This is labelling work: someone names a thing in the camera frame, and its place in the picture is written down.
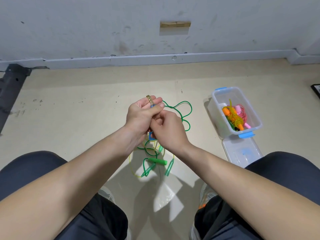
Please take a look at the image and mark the person's left hand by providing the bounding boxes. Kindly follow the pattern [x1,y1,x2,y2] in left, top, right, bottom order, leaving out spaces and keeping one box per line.
[124,95,166,149]

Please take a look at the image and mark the person's right hand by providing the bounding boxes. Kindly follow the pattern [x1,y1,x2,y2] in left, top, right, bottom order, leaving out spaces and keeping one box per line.
[149,110,194,159]

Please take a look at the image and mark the blue handled glitter skipping rope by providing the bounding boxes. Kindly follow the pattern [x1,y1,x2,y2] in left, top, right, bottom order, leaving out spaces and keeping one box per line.
[145,95,159,141]

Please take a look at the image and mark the pile of colourful jump ropes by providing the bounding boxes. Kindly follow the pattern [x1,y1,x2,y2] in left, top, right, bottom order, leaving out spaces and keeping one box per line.
[129,100,193,178]

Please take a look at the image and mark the orange handled yellow skipping rope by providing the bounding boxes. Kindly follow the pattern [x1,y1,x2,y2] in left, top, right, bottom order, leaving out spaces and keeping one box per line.
[222,99,247,132]

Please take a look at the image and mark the clear storage box blue latches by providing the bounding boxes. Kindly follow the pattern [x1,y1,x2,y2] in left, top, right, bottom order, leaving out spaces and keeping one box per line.
[207,87,264,139]

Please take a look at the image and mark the pink skipping rope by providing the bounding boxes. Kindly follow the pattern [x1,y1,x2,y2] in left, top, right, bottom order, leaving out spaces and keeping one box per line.
[234,104,252,130]

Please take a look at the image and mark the person's left forearm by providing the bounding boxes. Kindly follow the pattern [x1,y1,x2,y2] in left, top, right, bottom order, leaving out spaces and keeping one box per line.
[0,126,141,240]

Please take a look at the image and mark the person's right forearm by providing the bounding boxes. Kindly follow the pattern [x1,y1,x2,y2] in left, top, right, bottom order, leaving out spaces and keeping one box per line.
[177,145,320,240]

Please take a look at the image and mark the clear plastic box lid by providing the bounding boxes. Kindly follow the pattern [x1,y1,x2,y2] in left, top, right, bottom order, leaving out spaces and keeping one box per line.
[221,135,264,169]

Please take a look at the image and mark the grey right shoe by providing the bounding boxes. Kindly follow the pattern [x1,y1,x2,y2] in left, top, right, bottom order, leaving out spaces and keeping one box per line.
[189,183,217,240]

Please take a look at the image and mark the grey shoe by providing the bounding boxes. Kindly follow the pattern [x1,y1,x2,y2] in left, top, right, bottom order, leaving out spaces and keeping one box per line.
[99,187,132,240]
[189,183,217,240]

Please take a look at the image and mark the grey left shoe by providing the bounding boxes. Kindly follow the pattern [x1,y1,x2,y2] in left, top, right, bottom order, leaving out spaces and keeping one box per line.
[99,187,132,240]

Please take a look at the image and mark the black shorts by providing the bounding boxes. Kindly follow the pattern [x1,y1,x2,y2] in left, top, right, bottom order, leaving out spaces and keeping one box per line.
[0,150,320,240]

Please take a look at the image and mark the small wooden wall block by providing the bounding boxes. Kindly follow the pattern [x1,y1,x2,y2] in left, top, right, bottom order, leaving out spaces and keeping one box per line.
[160,20,192,29]

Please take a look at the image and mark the black metal rack frame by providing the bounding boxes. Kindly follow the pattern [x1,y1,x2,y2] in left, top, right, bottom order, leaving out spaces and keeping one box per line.
[0,64,32,134]

